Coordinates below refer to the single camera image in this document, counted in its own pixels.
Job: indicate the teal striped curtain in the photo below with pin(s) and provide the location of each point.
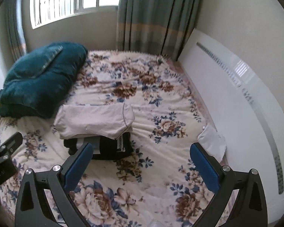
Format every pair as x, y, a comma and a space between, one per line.
15, 28
155, 26

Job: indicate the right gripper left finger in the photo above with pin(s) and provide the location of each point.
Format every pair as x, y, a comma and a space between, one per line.
33, 209

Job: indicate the floral fleece bed blanket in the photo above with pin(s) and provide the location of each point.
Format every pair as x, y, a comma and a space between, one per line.
158, 180

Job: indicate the teal cushion on quilt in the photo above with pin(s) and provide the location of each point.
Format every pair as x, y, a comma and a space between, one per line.
33, 64

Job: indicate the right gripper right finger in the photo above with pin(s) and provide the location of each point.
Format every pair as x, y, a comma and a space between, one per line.
249, 209

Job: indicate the teal striped right curtain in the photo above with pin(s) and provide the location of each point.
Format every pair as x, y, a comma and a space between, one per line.
155, 26

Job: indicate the teal striped left curtain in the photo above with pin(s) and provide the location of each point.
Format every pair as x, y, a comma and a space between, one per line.
15, 28

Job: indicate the beige small garment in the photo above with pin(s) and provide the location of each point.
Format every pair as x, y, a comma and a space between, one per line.
79, 121

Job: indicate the teal folded quilt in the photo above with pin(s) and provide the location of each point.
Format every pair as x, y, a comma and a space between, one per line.
41, 96

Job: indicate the black striped folded clothes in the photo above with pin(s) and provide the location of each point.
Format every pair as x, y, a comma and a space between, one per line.
104, 148

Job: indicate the white bed headboard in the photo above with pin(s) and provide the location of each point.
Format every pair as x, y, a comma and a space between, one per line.
243, 110

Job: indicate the white pillow by headboard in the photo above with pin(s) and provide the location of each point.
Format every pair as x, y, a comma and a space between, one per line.
212, 142

